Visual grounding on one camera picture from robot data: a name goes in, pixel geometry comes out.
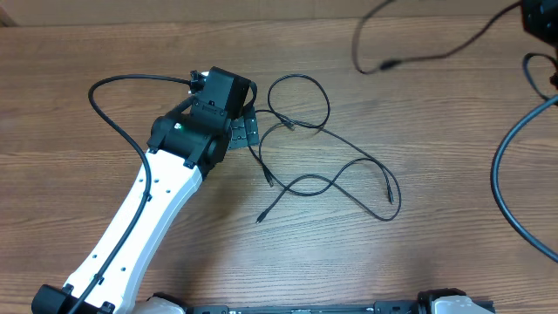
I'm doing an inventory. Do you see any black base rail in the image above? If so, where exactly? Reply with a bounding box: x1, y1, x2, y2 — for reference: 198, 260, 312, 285
146, 287, 496, 314

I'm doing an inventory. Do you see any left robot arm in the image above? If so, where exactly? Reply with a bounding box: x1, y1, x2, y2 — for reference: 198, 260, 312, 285
31, 67, 257, 313

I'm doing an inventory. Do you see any black micro usb cable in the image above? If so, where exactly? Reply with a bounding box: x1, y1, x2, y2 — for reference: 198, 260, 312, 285
255, 121, 403, 225

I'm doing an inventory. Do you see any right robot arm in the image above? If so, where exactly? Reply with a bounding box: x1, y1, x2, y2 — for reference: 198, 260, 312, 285
521, 0, 558, 48

